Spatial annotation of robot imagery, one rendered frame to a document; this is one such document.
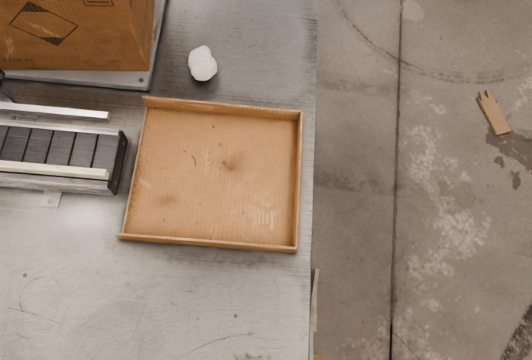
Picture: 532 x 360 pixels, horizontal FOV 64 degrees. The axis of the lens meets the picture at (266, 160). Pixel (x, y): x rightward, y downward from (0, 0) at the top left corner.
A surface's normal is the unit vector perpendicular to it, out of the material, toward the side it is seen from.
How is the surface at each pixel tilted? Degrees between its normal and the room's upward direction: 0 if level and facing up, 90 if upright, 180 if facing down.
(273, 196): 0
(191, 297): 0
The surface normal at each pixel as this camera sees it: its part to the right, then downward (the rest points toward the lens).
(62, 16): 0.03, 0.93
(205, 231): 0.07, -0.36
